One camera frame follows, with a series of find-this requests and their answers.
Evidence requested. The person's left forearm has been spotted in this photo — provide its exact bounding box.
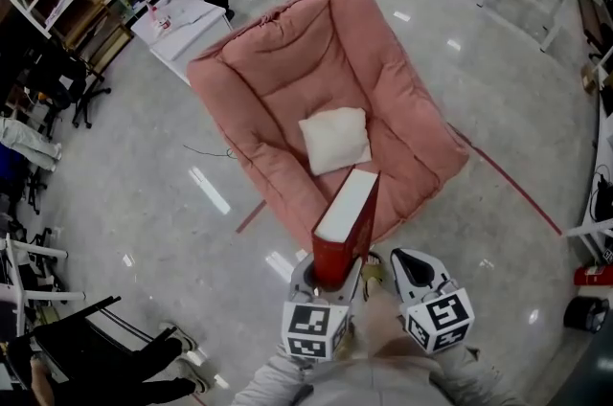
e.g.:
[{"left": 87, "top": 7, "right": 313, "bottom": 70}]
[{"left": 231, "top": 343, "right": 318, "bottom": 406}]

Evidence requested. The pink bottle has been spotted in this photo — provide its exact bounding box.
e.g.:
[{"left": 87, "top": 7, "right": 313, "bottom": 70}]
[{"left": 146, "top": 3, "right": 173, "bottom": 31}]

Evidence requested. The black bin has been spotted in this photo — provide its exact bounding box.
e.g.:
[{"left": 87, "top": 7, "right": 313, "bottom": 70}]
[{"left": 562, "top": 295, "right": 610, "bottom": 334}]

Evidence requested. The white pillow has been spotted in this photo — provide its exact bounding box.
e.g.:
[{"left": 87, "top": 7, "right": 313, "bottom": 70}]
[{"left": 297, "top": 106, "right": 374, "bottom": 177}]

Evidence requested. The black office chair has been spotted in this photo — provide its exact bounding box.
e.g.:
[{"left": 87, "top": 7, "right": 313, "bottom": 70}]
[{"left": 26, "top": 52, "right": 112, "bottom": 131}]

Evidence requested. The white frame stand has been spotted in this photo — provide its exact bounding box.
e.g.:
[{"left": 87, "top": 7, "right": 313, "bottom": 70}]
[{"left": 0, "top": 232, "right": 88, "bottom": 339}]

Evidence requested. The red floor tape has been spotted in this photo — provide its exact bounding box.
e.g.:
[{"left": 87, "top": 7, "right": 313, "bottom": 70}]
[
  {"left": 234, "top": 199, "right": 267, "bottom": 235},
  {"left": 466, "top": 140, "right": 563, "bottom": 237}
]

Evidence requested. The person's right forearm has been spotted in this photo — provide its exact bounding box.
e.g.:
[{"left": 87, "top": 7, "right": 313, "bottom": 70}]
[{"left": 427, "top": 343, "right": 528, "bottom": 406}]

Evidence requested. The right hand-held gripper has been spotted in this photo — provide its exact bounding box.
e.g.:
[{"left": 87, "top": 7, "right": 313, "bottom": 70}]
[{"left": 389, "top": 248, "right": 476, "bottom": 355}]

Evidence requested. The red hardcover book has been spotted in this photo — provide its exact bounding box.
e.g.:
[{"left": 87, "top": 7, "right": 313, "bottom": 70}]
[{"left": 311, "top": 167, "right": 381, "bottom": 293}]

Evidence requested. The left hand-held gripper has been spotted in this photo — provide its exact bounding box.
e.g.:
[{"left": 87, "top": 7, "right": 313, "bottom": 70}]
[{"left": 281, "top": 252, "right": 362, "bottom": 363}]

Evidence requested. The white desk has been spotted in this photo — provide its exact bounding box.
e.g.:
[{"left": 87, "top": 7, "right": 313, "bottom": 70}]
[{"left": 563, "top": 95, "right": 613, "bottom": 255}]

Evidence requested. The pink cushioned lounge chair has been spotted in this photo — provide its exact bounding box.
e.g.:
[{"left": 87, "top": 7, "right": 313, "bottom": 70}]
[{"left": 185, "top": 0, "right": 471, "bottom": 253}]

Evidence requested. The white low table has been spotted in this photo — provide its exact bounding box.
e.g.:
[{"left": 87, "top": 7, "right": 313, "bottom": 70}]
[{"left": 130, "top": 0, "right": 234, "bottom": 85}]

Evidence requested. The black folding chair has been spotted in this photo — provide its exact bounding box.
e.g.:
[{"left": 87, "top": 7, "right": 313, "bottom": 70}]
[{"left": 32, "top": 295, "right": 179, "bottom": 360}]

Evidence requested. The yellow metal cart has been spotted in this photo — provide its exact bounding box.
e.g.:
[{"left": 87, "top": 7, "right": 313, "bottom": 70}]
[{"left": 60, "top": 17, "right": 134, "bottom": 76}]

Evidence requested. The person's yellow sandal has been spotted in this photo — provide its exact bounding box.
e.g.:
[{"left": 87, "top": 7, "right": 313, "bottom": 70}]
[{"left": 360, "top": 250, "right": 385, "bottom": 303}]

